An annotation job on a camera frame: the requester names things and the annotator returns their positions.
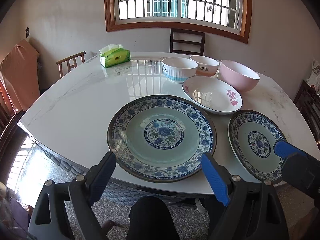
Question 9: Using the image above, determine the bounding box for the wooden framed barred window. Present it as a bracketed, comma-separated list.
[104, 0, 252, 43]

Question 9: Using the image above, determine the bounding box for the blue ribbed white bowl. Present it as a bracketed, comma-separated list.
[162, 57, 198, 83]

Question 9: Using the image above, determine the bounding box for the white pink-flower plate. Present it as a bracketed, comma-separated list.
[182, 76, 243, 115]

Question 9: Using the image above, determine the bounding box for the dark wooden bench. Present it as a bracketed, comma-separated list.
[1, 102, 25, 176]

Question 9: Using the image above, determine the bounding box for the dark wooden side furniture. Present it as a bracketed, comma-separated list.
[293, 80, 320, 148]

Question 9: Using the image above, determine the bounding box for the white bag on cabinet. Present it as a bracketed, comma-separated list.
[307, 60, 320, 89]

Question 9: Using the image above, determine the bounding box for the black wall switch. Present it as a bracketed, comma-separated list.
[25, 27, 30, 37]

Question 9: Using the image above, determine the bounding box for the white Rabbit bowl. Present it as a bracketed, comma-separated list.
[189, 55, 220, 77]

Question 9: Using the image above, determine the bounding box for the green tissue pack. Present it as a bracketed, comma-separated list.
[99, 44, 131, 68]

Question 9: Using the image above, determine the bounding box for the large pink bowl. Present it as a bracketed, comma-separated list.
[219, 60, 260, 92]

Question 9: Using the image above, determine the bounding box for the dark wooden chair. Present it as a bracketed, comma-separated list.
[169, 28, 206, 56]

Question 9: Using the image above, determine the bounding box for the light wooden chair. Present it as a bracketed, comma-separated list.
[56, 51, 86, 78]

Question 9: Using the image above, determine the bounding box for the small blue floral plate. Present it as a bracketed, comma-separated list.
[228, 109, 286, 184]

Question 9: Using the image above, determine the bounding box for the large blue floral plate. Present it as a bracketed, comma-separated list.
[107, 95, 217, 183]

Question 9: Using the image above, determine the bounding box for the orange cloth covered furniture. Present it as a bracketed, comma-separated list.
[1, 40, 40, 115]

